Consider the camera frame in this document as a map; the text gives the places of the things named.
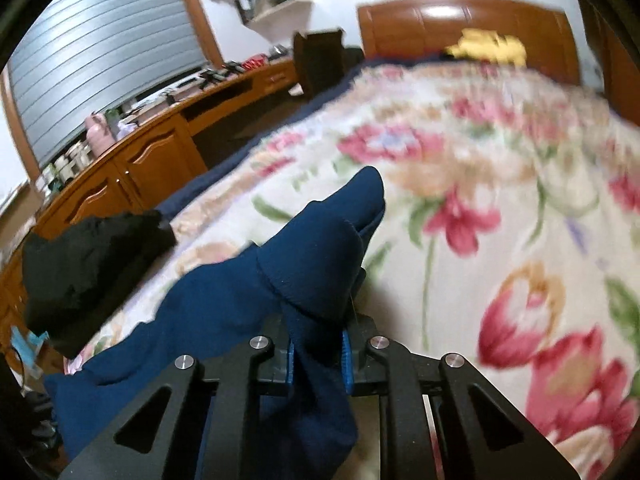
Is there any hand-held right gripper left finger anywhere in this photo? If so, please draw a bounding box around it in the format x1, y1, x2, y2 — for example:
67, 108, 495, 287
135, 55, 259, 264
59, 336, 296, 480

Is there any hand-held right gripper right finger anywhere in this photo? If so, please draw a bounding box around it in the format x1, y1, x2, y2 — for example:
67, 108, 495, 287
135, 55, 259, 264
341, 270, 583, 480

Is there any blue suit jacket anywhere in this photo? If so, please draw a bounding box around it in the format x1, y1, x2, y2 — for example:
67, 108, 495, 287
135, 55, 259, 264
44, 166, 387, 480

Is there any black garment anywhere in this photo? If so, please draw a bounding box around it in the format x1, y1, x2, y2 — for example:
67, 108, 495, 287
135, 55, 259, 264
21, 208, 178, 356

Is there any floral blanket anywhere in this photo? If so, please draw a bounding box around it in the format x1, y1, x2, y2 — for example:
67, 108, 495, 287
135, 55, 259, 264
65, 57, 640, 480

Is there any long wooden desk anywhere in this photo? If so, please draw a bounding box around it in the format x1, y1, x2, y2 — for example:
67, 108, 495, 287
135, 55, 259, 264
0, 55, 301, 321

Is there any light blue plastic bag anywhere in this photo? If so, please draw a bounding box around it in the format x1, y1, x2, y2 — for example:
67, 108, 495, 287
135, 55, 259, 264
12, 327, 48, 361

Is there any row of small jars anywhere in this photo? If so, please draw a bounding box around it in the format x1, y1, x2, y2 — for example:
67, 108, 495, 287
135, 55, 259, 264
40, 140, 93, 193

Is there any pink bottle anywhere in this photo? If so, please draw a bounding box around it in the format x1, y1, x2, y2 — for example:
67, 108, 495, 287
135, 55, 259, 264
84, 114, 112, 153

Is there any dark wooden chair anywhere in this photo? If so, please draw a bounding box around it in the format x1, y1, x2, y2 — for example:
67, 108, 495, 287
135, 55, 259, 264
292, 29, 363, 100

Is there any wooden bed headboard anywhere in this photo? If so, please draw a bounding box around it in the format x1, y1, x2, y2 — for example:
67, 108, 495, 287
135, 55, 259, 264
356, 0, 583, 86

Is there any yellow plush toy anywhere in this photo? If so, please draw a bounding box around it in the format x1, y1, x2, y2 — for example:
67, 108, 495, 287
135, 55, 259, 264
445, 27, 528, 66

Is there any grey window blind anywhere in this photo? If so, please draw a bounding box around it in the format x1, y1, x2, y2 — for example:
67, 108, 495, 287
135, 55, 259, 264
7, 0, 211, 171

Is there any wooden louvered wardrobe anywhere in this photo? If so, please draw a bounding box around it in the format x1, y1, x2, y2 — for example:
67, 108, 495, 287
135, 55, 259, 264
572, 0, 640, 126

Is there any wooden window frame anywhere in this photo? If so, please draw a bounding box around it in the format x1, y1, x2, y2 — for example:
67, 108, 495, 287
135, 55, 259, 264
0, 0, 224, 183

